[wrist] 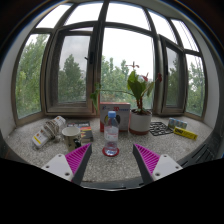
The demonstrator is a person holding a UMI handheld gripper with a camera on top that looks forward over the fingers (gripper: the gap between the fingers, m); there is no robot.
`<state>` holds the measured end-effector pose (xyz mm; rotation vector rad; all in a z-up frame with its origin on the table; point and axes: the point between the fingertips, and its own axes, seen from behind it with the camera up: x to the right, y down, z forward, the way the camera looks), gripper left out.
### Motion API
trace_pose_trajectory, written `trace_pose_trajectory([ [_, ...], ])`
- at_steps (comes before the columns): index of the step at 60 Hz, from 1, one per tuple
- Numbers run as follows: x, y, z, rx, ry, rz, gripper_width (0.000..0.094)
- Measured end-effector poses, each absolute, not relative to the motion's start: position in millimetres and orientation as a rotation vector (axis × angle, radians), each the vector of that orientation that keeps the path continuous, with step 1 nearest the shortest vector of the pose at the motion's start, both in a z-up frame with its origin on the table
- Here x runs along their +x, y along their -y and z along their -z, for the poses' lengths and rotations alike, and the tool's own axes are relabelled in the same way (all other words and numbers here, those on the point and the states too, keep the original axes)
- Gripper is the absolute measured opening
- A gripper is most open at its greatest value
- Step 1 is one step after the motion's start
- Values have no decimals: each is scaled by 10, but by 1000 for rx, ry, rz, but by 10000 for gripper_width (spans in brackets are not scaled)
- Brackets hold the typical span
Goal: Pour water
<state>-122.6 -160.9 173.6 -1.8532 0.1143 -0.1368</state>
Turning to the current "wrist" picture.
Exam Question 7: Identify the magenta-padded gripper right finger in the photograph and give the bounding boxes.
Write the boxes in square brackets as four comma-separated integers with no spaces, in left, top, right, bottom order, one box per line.
[132,143,184,187]

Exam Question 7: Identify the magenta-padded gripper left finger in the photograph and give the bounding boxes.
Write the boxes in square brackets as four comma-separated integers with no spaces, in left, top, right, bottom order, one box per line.
[41,142,93,186]

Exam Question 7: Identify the clear blue-capped water bottle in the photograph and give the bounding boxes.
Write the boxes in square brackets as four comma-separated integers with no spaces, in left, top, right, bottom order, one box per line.
[103,110,120,157]

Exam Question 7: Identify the black plastic grid part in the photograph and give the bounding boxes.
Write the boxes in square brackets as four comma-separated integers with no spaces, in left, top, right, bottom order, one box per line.
[149,121,174,137]

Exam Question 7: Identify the long yellow box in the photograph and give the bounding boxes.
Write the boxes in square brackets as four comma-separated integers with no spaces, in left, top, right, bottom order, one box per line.
[173,126,199,141]

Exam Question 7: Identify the small blue and white box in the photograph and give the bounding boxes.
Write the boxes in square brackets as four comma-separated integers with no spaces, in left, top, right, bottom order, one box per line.
[167,117,188,131]

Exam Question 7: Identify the potted plant in white pot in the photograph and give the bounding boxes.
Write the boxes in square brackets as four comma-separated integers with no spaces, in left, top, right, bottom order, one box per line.
[89,61,163,136]

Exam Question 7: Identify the red and white filament box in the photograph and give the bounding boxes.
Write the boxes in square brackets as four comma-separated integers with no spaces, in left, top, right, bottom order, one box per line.
[99,102,131,132]

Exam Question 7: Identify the grey-framed bay window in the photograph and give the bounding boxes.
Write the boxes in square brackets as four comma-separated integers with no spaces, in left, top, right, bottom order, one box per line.
[11,1,208,126]

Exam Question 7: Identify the white mug with black handle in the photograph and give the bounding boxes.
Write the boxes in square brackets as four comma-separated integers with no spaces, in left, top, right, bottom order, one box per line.
[61,126,83,153]

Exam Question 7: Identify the white power strip with cable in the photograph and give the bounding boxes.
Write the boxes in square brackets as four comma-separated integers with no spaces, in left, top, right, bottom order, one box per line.
[32,115,67,150]

